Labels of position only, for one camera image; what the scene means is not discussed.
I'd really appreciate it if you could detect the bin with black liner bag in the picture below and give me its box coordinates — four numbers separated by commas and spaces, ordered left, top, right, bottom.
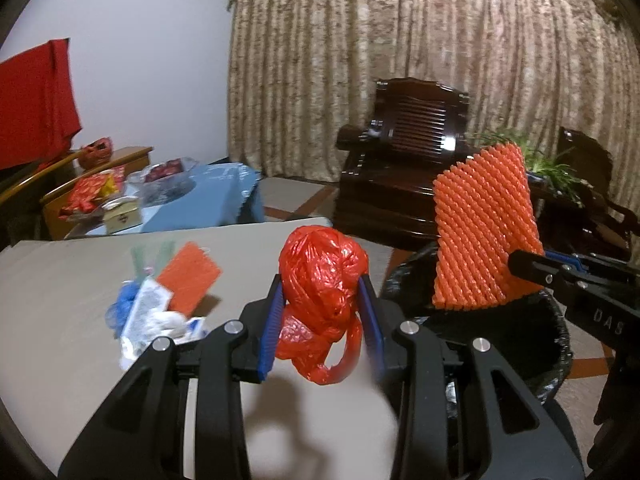
380, 240, 576, 461

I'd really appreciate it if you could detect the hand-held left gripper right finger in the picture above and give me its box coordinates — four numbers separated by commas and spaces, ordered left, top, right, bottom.
356, 274, 586, 480

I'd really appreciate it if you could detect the beige patterned curtain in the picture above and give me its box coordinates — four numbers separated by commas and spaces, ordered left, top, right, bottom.
227, 0, 636, 201

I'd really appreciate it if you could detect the white crumpled tissue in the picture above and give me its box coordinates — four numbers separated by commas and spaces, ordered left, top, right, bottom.
150, 310, 189, 342

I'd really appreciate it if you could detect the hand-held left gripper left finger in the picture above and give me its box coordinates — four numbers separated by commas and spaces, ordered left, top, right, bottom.
57, 275, 288, 480

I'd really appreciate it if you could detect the clear glass snack plate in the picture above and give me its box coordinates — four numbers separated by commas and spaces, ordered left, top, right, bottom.
60, 200, 136, 226

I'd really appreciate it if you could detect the small orange foam net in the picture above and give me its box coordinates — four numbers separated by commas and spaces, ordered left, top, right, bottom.
156, 241, 222, 318

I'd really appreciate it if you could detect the dark wooden armchair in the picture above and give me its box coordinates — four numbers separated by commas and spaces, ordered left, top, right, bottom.
332, 77, 471, 251

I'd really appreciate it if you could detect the blue crumpled plastic cover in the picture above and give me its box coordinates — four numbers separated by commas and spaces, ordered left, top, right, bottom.
106, 282, 146, 342

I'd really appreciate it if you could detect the green potted plant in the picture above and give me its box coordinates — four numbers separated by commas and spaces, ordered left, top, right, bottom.
472, 127, 585, 203

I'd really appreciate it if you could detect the clear glass fruit bowl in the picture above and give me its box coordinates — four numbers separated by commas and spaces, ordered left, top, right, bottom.
127, 156, 201, 198

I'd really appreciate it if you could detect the large orange foam net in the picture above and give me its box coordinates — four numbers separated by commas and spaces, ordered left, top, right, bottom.
431, 142, 545, 311

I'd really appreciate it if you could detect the red hanging cloth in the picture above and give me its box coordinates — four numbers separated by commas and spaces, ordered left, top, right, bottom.
0, 37, 83, 172

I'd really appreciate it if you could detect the gold tissue box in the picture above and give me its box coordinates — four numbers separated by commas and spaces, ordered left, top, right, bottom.
102, 197, 144, 235

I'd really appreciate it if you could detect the dark wooden chair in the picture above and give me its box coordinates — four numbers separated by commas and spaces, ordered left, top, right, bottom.
530, 127, 633, 261

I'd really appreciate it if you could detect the small white blue packet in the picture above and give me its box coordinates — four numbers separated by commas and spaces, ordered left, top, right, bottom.
175, 316, 209, 345

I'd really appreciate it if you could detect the red plastic bag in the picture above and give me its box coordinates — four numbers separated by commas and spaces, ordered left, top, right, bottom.
274, 226, 370, 386

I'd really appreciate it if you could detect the green plastic wrapper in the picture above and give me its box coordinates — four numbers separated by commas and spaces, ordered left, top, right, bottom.
130, 240, 176, 277

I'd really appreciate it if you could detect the light wooden chair frame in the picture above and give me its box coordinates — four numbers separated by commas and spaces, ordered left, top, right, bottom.
0, 150, 81, 208

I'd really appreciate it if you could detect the red spotted snack bag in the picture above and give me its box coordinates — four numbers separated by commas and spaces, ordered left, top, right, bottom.
62, 167, 126, 216

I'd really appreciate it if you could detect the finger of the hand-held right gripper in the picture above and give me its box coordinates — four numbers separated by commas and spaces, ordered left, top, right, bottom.
506, 250, 568, 291
542, 251, 601, 272

